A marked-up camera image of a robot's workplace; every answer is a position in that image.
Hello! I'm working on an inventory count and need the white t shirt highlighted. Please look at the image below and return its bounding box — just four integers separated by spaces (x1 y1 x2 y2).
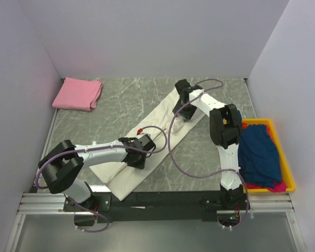
90 87 205 202

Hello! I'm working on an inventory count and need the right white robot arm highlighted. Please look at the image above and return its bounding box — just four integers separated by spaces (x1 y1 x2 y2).
170 79 245 209

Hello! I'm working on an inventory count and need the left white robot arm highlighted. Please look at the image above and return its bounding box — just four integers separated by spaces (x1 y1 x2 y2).
38 134 156 211

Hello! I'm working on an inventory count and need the black base bar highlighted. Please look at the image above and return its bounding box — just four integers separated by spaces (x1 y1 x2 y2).
62 191 250 227

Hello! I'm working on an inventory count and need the orange t shirt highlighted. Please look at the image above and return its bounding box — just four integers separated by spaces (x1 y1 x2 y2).
242 121 272 139

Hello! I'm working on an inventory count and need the folded pink t shirt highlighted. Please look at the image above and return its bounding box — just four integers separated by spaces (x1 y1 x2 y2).
52 77 103 111

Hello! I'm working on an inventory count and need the blue t shirt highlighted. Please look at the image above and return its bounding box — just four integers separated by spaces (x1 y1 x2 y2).
238 122 282 191

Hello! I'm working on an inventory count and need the yellow plastic bin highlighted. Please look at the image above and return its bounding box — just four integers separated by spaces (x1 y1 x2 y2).
242 118 296 193

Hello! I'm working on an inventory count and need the magenta t shirt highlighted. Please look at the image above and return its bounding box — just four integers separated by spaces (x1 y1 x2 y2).
246 182 288 193

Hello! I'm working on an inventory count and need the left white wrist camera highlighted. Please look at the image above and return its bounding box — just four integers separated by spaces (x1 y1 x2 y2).
136 128 150 136

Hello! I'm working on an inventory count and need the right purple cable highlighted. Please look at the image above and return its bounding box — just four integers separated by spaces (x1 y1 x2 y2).
167 78 251 230

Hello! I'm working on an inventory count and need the aluminium frame rail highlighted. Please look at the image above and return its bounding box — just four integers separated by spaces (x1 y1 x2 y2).
17 193 66 215

